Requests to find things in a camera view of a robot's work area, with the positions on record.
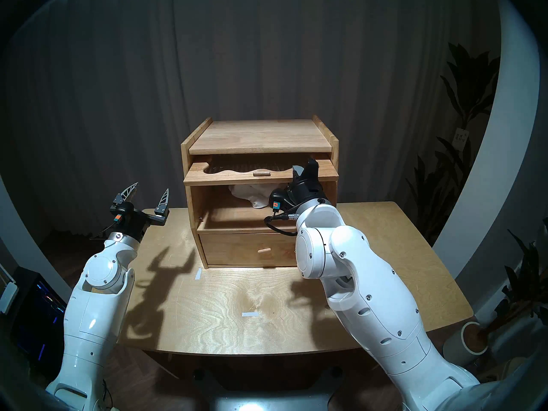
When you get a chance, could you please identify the black computer tower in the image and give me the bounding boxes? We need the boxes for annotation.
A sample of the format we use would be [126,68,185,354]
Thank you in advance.
[9,267,76,381]

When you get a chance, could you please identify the wooden cabinet flip door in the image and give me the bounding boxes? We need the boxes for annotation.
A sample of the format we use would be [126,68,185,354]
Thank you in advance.
[184,159,339,187]

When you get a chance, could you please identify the wooden drawer with knob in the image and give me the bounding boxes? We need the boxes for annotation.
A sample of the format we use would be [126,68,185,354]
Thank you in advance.
[200,232,301,268]

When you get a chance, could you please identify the small dark potted plant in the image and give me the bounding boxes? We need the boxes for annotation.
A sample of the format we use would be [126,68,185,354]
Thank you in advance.
[484,220,548,351]

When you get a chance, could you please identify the wooden cabinet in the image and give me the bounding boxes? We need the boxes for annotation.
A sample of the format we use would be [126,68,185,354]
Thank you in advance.
[181,116,340,268]

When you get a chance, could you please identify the white box device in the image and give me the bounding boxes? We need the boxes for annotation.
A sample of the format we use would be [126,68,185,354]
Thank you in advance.
[0,265,19,315]

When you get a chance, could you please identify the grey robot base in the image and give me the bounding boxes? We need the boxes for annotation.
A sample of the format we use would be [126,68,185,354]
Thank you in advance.
[201,367,343,411]

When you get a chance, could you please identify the white round plant pot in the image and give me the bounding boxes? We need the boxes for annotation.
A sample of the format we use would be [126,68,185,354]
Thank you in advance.
[442,322,489,369]

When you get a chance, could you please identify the grey curtain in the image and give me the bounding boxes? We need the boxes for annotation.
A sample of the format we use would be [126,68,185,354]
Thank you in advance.
[0,0,501,240]

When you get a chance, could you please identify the white shirt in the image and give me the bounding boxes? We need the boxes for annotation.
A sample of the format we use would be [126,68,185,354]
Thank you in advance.
[229,184,277,210]

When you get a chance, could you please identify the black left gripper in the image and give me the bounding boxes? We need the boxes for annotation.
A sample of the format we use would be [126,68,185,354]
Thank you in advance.
[110,182,170,240]

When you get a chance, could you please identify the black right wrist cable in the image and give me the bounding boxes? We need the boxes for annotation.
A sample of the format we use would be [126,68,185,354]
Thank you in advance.
[264,209,301,237]

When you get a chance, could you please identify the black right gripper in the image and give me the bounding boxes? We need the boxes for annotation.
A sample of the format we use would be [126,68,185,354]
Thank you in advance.
[286,159,326,206]

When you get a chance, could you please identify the tall dark leafy plant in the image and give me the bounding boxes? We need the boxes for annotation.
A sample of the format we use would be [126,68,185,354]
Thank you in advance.
[405,42,501,244]

